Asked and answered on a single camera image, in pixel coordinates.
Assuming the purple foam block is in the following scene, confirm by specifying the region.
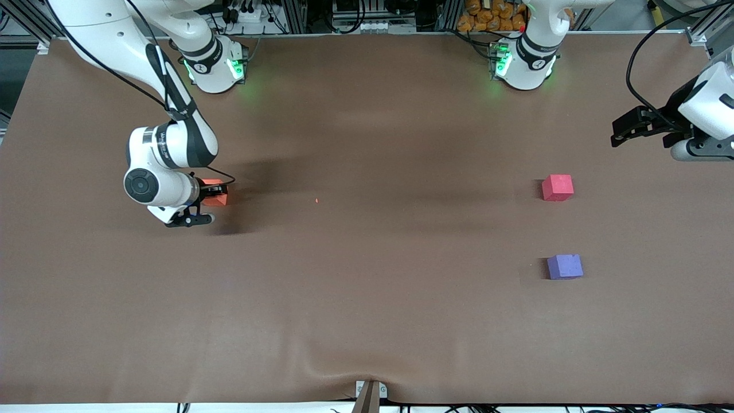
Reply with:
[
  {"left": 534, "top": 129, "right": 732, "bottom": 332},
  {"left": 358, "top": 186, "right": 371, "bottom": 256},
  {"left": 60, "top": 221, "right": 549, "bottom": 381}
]
[{"left": 546, "top": 254, "right": 584, "bottom": 280}]

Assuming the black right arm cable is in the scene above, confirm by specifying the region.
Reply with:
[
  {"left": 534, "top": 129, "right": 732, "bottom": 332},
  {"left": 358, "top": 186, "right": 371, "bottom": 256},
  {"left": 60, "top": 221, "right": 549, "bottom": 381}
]
[{"left": 49, "top": 0, "right": 236, "bottom": 185}]

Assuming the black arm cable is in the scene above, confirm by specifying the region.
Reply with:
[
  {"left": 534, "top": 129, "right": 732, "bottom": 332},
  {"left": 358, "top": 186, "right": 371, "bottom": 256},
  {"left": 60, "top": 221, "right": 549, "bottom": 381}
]
[
  {"left": 626, "top": 0, "right": 734, "bottom": 124},
  {"left": 49, "top": 0, "right": 236, "bottom": 185}
]

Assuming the orange packets pile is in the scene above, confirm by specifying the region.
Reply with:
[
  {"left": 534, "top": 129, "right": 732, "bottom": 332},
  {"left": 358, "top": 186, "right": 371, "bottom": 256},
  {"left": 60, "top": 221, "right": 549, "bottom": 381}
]
[{"left": 456, "top": 0, "right": 528, "bottom": 33}]

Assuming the brown table cover sheet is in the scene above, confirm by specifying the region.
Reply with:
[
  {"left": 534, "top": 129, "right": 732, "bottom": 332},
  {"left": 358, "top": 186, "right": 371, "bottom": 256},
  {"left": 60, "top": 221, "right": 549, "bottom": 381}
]
[{"left": 0, "top": 32, "right": 734, "bottom": 405}]

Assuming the red foam block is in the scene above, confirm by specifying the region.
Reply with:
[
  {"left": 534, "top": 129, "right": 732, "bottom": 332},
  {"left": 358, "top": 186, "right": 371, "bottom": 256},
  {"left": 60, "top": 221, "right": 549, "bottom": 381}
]
[{"left": 542, "top": 174, "right": 574, "bottom": 202}]

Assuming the white power strip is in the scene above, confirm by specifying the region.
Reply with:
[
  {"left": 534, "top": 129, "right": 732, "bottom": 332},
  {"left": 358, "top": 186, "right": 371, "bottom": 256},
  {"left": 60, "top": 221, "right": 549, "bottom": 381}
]
[{"left": 228, "top": 0, "right": 266, "bottom": 25}]

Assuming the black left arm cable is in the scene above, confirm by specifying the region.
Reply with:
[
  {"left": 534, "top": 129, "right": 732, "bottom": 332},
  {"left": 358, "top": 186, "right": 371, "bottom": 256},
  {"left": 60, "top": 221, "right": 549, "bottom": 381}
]
[{"left": 626, "top": 0, "right": 734, "bottom": 124}]

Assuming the orange foam block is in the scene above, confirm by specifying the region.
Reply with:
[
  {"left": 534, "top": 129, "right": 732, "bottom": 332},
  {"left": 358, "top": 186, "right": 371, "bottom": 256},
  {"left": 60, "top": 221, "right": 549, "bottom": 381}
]
[{"left": 202, "top": 180, "right": 229, "bottom": 207}]

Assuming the metal table edge bracket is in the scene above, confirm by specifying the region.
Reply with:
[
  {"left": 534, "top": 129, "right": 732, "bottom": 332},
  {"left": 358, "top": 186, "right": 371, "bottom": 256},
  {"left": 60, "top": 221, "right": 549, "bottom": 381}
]
[{"left": 351, "top": 380, "right": 389, "bottom": 413}]

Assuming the aluminium frame post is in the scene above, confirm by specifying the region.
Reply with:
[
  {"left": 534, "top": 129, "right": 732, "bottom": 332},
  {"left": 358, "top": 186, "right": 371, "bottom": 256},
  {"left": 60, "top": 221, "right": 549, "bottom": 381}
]
[
  {"left": 0, "top": 0, "right": 53, "bottom": 53},
  {"left": 685, "top": 0, "right": 734, "bottom": 58}
]

